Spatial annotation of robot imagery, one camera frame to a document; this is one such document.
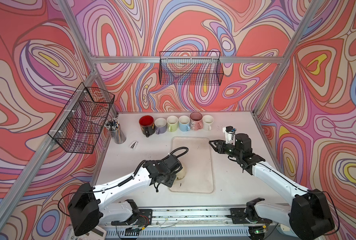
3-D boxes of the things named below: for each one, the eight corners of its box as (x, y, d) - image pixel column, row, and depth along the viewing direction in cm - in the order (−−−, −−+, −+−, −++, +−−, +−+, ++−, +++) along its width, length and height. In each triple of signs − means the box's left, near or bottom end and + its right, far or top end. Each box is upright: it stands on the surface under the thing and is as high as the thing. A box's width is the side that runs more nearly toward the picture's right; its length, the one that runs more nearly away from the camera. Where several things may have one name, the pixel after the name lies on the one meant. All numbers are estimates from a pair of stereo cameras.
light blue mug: (178, 134, 109) (178, 125, 101) (178, 124, 115) (178, 115, 107) (189, 134, 109) (190, 125, 101) (189, 124, 115) (189, 115, 107)
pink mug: (190, 133, 108) (190, 124, 100) (189, 121, 116) (190, 111, 107) (201, 133, 108) (203, 124, 100) (200, 121, 116) (202, 111, 107)
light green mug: (170, 136, 108) (169, 127, 100) (167, 126, 114) (166, 116, 106) (180, 134, 109) (180, 124, 101) (176, 124, 115) (176, 114, 107)
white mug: (202, 134, 107) (204, 125, 99) (201, 123, 113) (202, 114, 106) (213, 134, 107) (215, 125, 99) (211, 123, 113) (213, 114, 106)
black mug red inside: (139, 139, 103) (136, 131, 97) (142, 123, 113) (140, 115, 106) (154, 139, 103) (152, 131, 97) (156, 123, 113) (154, 115, 106)
